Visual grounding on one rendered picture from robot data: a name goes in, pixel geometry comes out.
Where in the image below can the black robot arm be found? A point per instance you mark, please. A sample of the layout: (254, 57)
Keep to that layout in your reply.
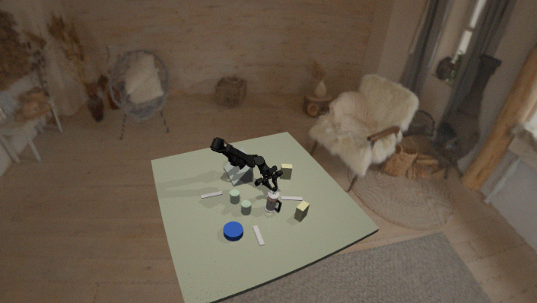
(238, 158)

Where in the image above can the blue short cylinder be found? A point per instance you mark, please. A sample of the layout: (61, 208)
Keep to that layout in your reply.
(233, 231)

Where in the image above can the glass french press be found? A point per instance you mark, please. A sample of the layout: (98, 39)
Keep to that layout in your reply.
(272, 200)

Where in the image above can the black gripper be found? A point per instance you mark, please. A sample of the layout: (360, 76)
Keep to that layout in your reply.
(265, 181)

